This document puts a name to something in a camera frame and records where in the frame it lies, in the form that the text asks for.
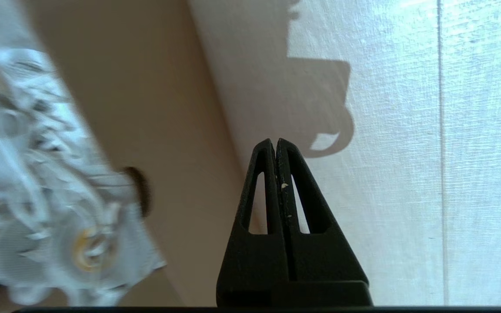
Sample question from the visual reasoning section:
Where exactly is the brown cardboard shoe box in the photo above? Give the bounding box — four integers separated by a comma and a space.
13, 0, 273, 307

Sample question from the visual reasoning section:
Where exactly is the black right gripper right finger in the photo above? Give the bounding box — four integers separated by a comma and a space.
272, 139, 373, 307

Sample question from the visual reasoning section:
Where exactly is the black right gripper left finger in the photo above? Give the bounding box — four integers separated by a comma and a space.
217, 139, 294, 307

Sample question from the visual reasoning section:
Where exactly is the white mesh sneaker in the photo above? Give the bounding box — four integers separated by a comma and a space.
0, 43, 167, 307

